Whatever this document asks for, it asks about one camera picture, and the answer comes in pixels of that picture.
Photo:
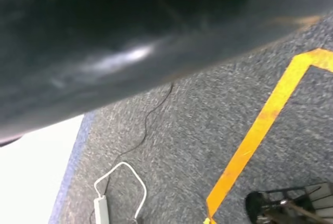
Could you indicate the black wheeled metal frame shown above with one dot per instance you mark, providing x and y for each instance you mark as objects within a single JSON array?
[{"x": 253, "y": 203}]

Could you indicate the white power strip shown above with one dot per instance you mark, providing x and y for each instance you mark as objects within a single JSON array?
[{"x": 101, "y": 212}]

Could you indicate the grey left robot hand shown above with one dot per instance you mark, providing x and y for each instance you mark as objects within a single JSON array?
[{"x": 104, "y": 25}]

